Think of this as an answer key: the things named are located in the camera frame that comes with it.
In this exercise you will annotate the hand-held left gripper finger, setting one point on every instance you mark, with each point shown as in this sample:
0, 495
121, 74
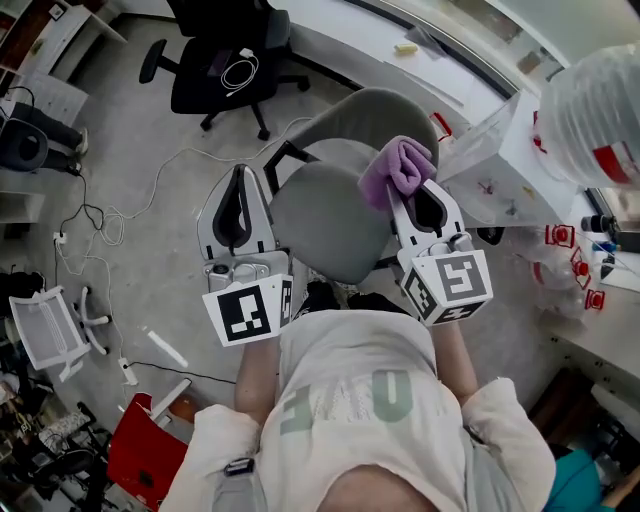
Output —
260, 225
207, 230

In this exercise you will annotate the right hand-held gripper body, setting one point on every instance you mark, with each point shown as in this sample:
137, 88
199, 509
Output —
457, 277

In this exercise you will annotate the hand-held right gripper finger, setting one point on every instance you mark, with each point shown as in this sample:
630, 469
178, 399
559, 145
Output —
402, 222
450, 210

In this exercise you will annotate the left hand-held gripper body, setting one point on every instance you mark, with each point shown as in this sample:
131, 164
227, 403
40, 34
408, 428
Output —
247, 312

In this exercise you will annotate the purple cloth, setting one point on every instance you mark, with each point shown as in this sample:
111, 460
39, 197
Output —
397, 162

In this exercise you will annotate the grey chair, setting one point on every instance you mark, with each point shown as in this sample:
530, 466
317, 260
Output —
325, 215

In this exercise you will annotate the person's right forearm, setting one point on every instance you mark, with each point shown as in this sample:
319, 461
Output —
457, 360

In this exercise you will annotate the person's left forearm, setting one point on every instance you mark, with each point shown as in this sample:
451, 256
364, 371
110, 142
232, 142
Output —
256, 375

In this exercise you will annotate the black office chair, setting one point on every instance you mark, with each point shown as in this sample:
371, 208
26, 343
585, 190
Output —
215, 60

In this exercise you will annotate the red chair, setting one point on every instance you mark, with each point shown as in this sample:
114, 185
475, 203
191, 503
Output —
145, 450

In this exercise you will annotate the white mesh chair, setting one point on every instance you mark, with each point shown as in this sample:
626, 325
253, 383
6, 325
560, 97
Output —
47, 330

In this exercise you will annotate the teal fabric seat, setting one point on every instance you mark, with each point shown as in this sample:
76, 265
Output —
580, 480

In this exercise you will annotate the clear plastic storage box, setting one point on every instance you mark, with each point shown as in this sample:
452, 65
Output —
510, 170

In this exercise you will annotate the person's black left shoe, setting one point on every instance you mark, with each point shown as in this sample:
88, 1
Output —
320, 296

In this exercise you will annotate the person's black shoe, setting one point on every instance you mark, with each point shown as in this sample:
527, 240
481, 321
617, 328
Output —
372, 301
320, 296

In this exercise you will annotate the person's black right shoe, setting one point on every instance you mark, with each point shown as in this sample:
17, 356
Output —
372, 301

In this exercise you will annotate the white flat strip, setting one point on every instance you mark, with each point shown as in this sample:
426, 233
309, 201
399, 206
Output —
166, 348

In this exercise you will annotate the red-capped plastic bottle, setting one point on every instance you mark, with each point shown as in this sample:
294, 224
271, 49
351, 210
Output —
559, 236
594, 299
580, 267

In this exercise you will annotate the orange ball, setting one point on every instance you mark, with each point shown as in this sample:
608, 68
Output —
182, 407

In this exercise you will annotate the long white power strip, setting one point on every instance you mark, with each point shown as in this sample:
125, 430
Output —
128, 371

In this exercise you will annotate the person's white t-shirt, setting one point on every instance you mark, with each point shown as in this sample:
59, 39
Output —
360, 400

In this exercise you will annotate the dark round jar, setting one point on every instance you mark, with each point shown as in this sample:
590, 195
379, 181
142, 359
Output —
595, 223

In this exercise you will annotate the small white power strip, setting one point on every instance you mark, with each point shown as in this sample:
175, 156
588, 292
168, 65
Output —
60, 238

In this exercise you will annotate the yellow sponge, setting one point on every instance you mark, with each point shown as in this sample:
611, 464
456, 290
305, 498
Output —
405, 48

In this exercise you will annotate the long white table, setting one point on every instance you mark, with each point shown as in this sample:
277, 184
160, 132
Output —
360, 35

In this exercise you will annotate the black exercise bike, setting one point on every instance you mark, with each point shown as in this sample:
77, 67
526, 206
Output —
60, 460

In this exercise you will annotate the white shelf desk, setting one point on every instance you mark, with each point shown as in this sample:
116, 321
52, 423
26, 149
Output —
55, 35

